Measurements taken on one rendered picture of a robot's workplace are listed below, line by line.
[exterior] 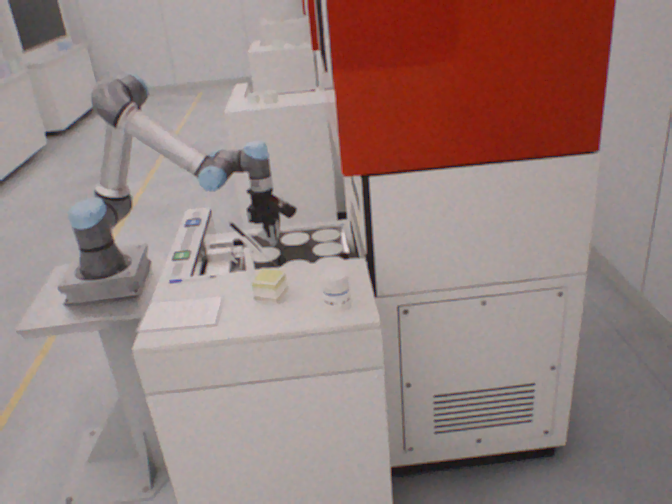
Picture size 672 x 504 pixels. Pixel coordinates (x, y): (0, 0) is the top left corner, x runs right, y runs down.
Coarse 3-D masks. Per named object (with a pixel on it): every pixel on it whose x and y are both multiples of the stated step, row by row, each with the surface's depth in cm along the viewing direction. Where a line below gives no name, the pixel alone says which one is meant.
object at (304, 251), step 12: (324, 228) 216; (336, 228) 215; (264, 240) 212; (312, 240) 208; (336, 240) 206; (252, 252) 204; (288, 252) 202; (300, 252) 201; (312, 252) 200; (264, 264) 195
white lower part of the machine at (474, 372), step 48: (480, 288) 188; (528, 288) 189; (576, 288) 190; (384, 336) 193; (432, 336) 194; (480, 336) 196; (528, 336) 197; (576, 336) 199; (432, 384) 203; (480, 384) 205; (528, 384) 208; (432, 432) 213; (480, 432) 215; (528, 432) 217
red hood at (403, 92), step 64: (320, 0) 185; (384, 0) 148; (448, 0) 149; (512, 0) 150; (576, 0) 151; (384, 64) 155; (448, 64) 156; (512, 64) 157; (576, 64) 159; (384, 128) 162; (448, 128) 164; (512, 128) 165; (576, 128) 167
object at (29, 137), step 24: (0, 48) 642; (0, 72) 611; (24, 72) 641; (0, 96) 589; (24, 96) 641; (0, 120) 585; (24, 120) 635; (0, 144) 580; (24, 144) 630; (0, 168) 575
